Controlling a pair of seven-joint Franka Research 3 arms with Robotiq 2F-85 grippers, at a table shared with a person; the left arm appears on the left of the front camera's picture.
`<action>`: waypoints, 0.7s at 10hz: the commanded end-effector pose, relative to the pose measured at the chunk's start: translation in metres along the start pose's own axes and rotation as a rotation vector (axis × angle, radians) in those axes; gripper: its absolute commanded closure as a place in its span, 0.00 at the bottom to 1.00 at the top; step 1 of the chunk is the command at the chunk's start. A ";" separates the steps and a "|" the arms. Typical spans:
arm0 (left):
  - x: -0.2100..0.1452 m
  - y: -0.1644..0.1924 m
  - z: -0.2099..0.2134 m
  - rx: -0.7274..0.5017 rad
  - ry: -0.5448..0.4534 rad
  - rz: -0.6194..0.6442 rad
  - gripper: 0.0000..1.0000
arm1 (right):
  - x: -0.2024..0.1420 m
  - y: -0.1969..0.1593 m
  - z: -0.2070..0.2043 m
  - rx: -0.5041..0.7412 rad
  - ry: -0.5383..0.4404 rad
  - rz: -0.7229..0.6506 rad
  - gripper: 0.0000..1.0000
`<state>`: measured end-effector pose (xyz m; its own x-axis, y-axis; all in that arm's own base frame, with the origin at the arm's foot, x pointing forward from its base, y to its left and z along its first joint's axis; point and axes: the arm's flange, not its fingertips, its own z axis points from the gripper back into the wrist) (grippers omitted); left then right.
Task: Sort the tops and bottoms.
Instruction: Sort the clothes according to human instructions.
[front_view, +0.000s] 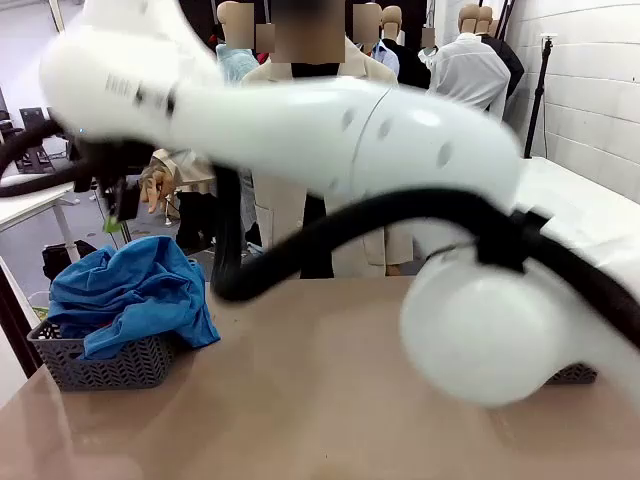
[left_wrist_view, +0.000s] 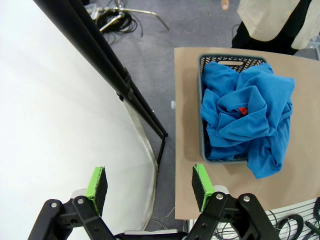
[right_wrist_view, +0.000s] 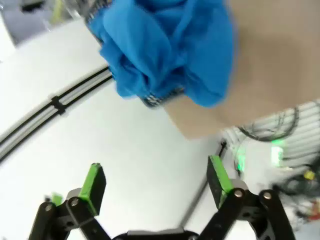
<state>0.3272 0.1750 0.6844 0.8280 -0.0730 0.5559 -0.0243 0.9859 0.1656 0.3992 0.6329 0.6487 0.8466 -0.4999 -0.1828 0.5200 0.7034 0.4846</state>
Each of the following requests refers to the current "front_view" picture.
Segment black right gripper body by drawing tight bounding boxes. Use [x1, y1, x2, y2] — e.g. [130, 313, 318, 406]
[72, 142, 151, 199]

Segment blue cotton top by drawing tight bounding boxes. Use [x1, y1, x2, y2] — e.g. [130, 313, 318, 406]
[47, 234, 222, 362]

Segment person's left forearm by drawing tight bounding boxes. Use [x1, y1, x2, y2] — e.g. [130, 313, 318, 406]
[384, 227, 415, 267]

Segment person's right forearm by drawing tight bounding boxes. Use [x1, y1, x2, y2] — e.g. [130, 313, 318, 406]
[149, 148, 211, 176]

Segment person's right hand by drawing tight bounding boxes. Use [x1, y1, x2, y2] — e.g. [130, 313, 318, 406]
[139, 162, 177, 215]

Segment black lowered trousers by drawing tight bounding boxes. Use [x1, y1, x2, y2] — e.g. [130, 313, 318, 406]
[177, 192, 219, 251]

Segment black bag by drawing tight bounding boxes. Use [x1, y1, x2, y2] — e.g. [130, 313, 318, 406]
[42, 239, 99, 281]

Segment white rectangular table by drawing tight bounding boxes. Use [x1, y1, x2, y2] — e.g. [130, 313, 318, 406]
[0, 182, 76, 266]
[519, 155, 640, 271]

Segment black monitor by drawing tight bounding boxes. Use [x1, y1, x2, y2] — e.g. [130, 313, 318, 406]
[19, 107, 49, 136]

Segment clear box with green contents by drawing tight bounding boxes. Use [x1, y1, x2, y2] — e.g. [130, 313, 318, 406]
[27, 292, 54, 321]

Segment grey plastic woven basket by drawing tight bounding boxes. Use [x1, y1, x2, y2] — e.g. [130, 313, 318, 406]
[27, 319, 181, 392]
[544, 362, 599, 386]

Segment mannequin in teal fleece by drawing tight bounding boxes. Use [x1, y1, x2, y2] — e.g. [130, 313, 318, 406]
[215, 0, 261, 84]

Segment mannequin in red jacket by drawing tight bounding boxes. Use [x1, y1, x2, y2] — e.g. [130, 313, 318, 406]
[255, 22, 276, 64]

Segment person in beige coat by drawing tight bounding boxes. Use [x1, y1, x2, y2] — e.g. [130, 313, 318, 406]
[239, 0, 416, 280]

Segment mannequin in light blue shirt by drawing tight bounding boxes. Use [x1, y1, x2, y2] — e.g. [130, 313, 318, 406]
[352, 2, 401, 76]

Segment mannequin in black coat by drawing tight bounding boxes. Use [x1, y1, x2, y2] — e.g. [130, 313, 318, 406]
[382, 5, 431, 90]

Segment mannequin in white shirt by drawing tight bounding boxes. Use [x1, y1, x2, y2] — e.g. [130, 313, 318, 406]
[424, 3, 512, 119]

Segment mannequin in black jacket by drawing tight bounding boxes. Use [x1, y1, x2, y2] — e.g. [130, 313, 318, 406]
[477, 4, 525, 126]

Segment black tripod stand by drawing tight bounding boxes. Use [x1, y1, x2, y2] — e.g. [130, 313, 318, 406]
[522, 33, 559, 159]

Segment dark brown frame bar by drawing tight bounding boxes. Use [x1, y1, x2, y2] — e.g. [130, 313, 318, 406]
[0, 257, 45, 377]

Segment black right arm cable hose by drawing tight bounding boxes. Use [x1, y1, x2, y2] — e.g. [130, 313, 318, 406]
[0, 119, 640, 351]

